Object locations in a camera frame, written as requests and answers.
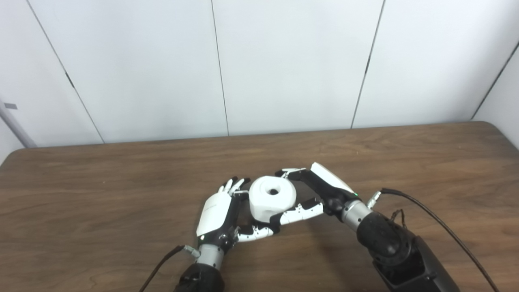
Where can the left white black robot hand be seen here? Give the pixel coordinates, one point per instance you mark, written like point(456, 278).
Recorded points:
point(215, 213)

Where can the grey corner post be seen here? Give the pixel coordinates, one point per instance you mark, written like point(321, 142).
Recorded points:
point(18, 127)

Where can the round white piece with holes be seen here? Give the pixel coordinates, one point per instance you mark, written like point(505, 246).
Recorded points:
point(267, 205)

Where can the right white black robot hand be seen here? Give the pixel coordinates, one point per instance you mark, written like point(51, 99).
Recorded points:
point(330, 186)

